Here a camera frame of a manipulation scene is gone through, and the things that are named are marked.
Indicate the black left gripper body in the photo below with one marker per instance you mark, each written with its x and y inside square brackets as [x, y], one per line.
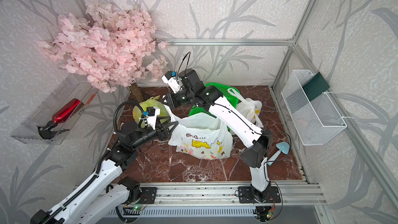
[144, 136]

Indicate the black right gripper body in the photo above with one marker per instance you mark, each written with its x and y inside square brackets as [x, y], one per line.
[181, 98]

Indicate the green avocado print plastic bag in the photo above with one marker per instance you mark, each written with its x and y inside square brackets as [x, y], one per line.
[152, 102]

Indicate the patterned white plastic bag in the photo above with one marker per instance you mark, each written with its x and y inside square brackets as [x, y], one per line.
[249, 108]

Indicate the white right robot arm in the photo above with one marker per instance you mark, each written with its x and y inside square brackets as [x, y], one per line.
[256, 141]

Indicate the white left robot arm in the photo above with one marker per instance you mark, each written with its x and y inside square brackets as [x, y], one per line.
[95, 197]

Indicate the green plastic perforated basket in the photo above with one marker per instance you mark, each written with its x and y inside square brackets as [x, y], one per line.
[224, 95]

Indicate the red black hair brush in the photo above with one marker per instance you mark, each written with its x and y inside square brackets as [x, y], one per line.
[65, 118]

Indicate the pink cherry blossom tree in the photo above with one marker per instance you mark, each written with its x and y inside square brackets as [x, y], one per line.
[111, 52]

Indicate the dark green card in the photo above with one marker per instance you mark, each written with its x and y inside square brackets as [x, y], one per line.
[315, 87]

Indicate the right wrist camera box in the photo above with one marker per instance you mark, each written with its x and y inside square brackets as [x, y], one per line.
[171, 78]

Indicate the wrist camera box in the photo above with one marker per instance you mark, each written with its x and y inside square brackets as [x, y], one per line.
[171, 78]
[150, 116]

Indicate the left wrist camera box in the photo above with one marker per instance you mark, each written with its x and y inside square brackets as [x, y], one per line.
[150, 116]

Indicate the clear acrylic wall shelf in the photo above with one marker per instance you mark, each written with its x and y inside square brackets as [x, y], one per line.
[72, 86]

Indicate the white wire mesh basket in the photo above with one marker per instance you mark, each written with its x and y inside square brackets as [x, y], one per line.
[316, 122]

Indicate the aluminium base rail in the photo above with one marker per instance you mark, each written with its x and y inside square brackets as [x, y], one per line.
[283, 192]

